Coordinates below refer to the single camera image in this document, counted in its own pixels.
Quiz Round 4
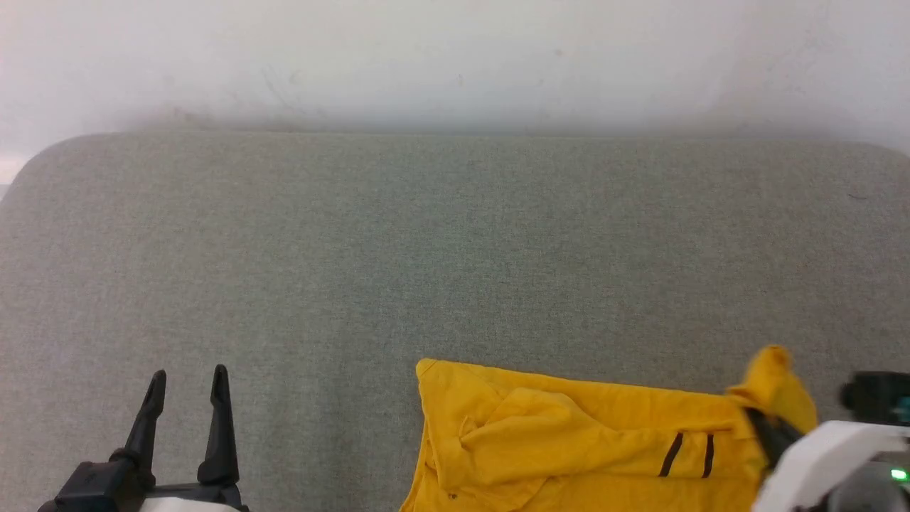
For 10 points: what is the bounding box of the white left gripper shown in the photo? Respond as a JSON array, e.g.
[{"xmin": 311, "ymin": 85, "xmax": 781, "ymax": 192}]
[{"xmin": 110, "ymin": 365, "xmax": 250, "ymax": 512}]

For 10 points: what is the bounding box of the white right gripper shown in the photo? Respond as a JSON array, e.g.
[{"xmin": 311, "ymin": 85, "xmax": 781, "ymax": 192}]
[{"xmin": 744, "ymin": 407, "xmax": 910, "ymax": 512}]

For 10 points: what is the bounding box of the yellow garment with white print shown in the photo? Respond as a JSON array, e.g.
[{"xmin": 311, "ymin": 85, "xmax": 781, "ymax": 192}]
[{"xmin": 400, "ymin": 346, "xmax": 818, "ymax": 512}]

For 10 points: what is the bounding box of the grey fabric sofa cushion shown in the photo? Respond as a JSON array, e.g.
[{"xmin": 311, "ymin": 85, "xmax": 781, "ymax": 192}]
[{"xmin": 0, "ymin": 133, "xmax": 910, "ymax": 512}]

